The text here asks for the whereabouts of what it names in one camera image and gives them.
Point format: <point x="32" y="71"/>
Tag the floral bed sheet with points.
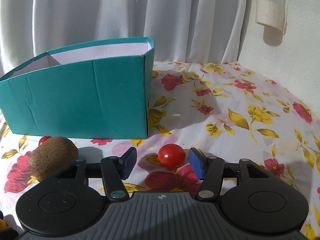
<point x="233" y="113"/>

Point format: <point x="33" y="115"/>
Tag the white wall pipe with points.
<point x="272" y="13"/>

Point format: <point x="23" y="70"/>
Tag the white curtain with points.
<point x="192" y="31"/>

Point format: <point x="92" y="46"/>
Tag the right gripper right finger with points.
<point x="210" y="171"/>

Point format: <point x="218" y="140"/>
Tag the teal cardboard box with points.
<point x="92" y="90"/>

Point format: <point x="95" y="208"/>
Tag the brown kiwi fruit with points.
<point x="51" y="156"/>

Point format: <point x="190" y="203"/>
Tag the red cherry tomato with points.
<point x="43" y="139"/>
<point x="171" y="156"/>

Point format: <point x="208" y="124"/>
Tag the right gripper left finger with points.
<point x="114" y="171"/>

